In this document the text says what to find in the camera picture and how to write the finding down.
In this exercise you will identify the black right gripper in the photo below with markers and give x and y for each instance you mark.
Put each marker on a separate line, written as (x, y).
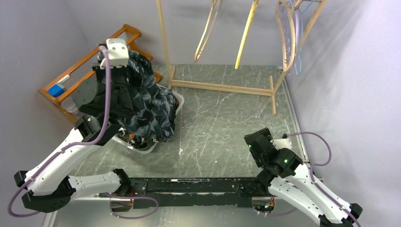
(265, 131)

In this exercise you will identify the cream yellow hanger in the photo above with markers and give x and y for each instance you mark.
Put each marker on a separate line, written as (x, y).
(253, 8)

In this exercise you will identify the light wooden hanger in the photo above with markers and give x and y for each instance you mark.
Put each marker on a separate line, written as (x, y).
(211, 19)

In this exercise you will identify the dark patterned shorts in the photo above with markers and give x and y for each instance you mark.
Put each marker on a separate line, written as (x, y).
(154, 106)

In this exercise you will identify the orange camo shorts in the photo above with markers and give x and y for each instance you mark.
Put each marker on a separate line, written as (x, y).
(134, 141)

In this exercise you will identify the light blue wire hanger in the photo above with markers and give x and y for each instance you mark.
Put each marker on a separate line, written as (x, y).
(300, 13)

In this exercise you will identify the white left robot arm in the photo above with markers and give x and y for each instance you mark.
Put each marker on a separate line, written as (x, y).
(48, 187)

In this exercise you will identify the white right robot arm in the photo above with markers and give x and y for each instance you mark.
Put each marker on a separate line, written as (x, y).
(285, 175)

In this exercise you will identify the white plastic laundry basket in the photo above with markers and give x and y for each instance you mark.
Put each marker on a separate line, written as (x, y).
(181, 101)

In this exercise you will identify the wooden clothes rack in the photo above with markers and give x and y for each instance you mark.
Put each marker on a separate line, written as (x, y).
(310, 18)

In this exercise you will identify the orange wooden shelf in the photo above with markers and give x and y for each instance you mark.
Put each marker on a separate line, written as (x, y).
(131, 34)

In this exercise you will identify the clear plastic cup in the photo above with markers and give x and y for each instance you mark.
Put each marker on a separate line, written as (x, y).
(70, 106)

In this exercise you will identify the blue box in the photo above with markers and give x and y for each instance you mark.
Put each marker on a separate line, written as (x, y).
(56, 90)

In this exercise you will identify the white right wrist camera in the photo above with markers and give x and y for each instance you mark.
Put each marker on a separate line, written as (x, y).
(282, 143)

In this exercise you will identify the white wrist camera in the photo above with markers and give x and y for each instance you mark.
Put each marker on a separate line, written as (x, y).
(117, 52)
(282, 143)

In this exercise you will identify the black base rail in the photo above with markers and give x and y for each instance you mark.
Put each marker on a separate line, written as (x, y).
(180, 192)

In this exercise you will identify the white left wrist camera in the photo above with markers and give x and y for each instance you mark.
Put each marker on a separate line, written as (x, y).
(117, 52)

